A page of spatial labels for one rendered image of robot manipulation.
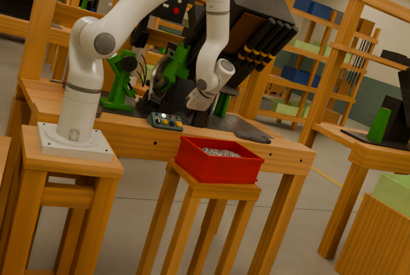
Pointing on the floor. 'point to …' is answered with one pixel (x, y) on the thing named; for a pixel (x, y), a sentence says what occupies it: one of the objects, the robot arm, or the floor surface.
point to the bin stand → (160, 213)
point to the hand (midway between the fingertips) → (188, 112)
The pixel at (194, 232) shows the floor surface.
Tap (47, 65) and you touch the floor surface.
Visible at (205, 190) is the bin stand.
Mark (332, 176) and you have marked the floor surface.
